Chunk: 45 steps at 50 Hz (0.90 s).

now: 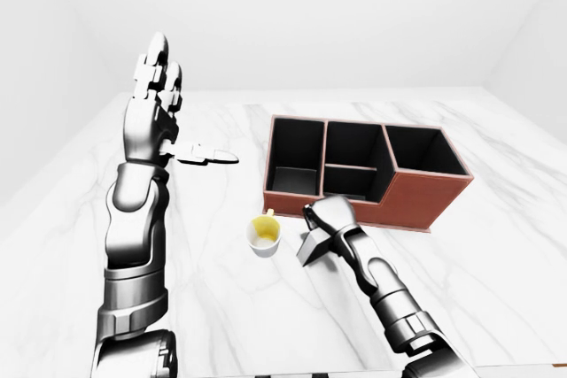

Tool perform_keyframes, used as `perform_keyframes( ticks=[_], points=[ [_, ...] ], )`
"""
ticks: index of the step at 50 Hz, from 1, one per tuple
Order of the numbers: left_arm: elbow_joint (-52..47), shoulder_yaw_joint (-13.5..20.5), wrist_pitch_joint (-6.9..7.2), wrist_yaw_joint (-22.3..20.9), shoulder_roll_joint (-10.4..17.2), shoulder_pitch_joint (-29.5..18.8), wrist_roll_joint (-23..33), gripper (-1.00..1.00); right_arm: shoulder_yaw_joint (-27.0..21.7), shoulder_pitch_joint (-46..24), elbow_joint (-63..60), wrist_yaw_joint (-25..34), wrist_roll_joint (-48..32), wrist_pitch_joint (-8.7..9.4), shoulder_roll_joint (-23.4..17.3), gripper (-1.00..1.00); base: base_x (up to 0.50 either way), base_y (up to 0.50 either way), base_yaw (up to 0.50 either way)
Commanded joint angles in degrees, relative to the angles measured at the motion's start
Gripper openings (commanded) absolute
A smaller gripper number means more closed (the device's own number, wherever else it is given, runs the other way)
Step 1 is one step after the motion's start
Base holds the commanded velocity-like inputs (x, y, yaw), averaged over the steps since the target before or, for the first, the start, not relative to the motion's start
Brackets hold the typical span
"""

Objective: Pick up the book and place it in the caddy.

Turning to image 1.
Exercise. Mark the red-brown desk caddy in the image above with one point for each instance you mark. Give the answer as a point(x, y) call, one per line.
point(421, 198)

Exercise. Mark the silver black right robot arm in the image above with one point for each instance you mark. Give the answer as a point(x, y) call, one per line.
point(390, 294)

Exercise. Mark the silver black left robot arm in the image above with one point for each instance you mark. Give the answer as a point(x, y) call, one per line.
point(130, 236)

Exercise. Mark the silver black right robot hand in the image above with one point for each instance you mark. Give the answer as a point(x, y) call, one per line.
point(333, 214)

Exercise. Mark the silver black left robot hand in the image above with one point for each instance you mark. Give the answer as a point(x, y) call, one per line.
point(142, 130)

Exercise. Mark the white mug with yellow inside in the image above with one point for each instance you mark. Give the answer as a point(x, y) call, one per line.
point(265, 243)

